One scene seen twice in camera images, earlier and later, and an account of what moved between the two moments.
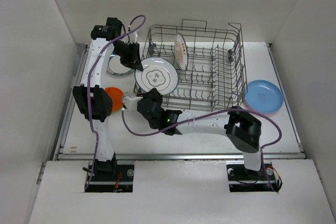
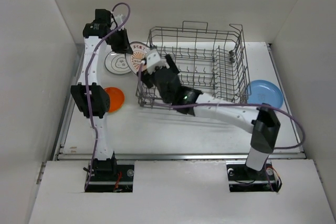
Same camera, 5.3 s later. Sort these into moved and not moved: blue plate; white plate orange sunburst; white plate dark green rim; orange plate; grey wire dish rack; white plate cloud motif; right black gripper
Moved: white plate orange sunburst; right black gripper; white plate cloud motif
Not moved: grey wire dish rack; orange plate; blue plate; white plate dark green rim
